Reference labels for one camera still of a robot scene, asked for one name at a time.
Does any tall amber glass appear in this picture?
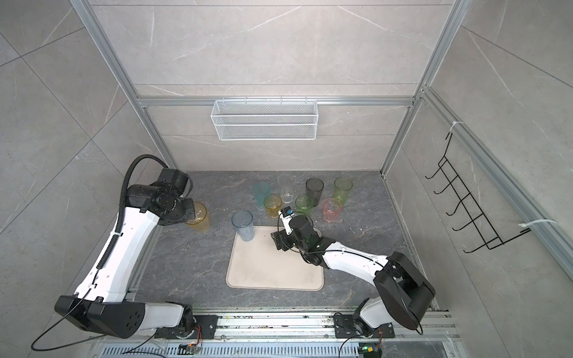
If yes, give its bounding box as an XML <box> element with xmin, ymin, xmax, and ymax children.
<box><xmin>185</xmin><ymin>201</ymin><xmax>210</xmax><ymax>232</ymax></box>

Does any short clear glass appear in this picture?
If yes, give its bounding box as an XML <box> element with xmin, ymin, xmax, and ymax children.
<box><xmin>279</xmin><ymin>180</ymin><xmax>295</xmax><ymax>204</ymax></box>

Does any beige tray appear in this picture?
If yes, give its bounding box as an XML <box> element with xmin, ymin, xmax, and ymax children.
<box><xmin>225</xmin><ymin>226</ymin><xmax>324</xmax><ymax>291</ymax></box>

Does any tall blue glass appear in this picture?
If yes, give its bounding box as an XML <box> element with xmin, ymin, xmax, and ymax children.
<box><xmin>231</xmin><ymin>210</ymin><xmax>255</xmax><ymax>242</ymax></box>

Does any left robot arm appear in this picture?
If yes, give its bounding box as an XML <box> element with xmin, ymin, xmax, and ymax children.
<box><xmin>55</xmin><ymin>169</ymin><xmax>196</xmax><ymax>339</ymax></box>

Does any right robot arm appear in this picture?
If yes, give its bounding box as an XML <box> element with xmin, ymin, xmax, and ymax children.
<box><xmin>271</xmin><ymin>210</ymin><xmax>436</xmax><ymax>337</ymax></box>

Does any short green glass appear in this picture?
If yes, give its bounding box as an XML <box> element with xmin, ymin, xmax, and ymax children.
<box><xmin>295</xmin><ymin>195</ymin><xmax>315</xmax><ymax>216</ymax></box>

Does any short pink glass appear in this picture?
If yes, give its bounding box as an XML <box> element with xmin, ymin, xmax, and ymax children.
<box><xmin>322</xmin><ymin>198</ymin><xmax>343</xmax><ymax>222</ymax></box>

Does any short amber glass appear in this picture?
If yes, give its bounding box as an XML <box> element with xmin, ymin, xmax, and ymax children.
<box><xmin>264</xmin><ymin>194</ymin><xmax>283</xmax><ymax>219</ymax></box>

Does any tall grey glass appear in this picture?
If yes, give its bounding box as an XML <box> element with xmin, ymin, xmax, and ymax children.
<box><xmin>305</xmin><ymin>178</ymin><xmax>325</xmax><ymax>207</ymax></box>

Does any tall teal glass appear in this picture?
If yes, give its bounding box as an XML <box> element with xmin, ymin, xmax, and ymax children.
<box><xmin>253</xmin><ymin>180</ymin><xmax>271</xmax><ymax>207</ymax></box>

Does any tall green glass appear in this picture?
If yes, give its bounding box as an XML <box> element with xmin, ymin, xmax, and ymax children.
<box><xmin>333</xmin><ymin>177</ymin><xmax>354</xmax><ymax>205</ymax></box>

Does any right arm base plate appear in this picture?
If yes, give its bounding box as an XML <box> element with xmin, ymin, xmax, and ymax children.
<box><xmin>332</xmin><ymin>313</ymin><xmax>395</xmax><ymax>339</ymax></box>

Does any aluminium rail frame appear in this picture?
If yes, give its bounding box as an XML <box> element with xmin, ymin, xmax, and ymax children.
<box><xmin>85</xmin><ymin>307</ymin><xmax>468</xmax><ymax>357</ymax></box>

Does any white wire basket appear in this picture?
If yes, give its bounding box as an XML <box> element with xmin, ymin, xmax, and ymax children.
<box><xmin>210</xmin><ymin>99</ymin><xmax>319</xmax><ymax>141</ymax></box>

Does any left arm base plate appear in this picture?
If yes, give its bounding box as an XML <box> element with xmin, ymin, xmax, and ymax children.
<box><xmin>154</xmin><ymin>315</ymin><xmax>219</xmax><ymax>340</ymax></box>

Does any black wire hook rack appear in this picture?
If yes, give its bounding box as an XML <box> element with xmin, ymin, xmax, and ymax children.
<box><xmin>425</xmin><ymin>133</ymin><xmax>531</xmax><ymax>254</ymax></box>

